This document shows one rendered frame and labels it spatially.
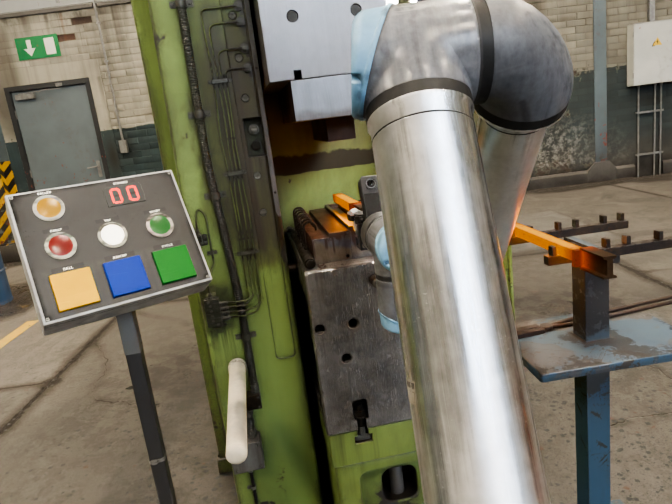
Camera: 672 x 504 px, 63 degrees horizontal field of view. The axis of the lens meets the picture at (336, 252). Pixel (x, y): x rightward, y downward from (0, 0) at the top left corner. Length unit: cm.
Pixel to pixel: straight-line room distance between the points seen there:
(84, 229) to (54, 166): 690
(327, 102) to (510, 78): 79
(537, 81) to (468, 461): 39
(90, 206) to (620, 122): 770
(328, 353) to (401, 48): 96
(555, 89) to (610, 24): 771
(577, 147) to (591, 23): 155
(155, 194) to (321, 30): 54
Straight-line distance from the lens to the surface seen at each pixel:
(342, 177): 187
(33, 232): 124
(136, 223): 126
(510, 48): 63
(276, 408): 169
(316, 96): 137
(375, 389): 149
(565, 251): 125
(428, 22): 62
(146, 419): 144
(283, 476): 181
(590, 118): 824
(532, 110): 68
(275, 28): 137
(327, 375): 144
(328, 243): 140
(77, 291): 119
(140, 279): 121
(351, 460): 158
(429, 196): 53
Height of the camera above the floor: 127
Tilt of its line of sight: 13 degrees down
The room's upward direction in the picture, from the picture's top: 7 degrees counter-clockwise
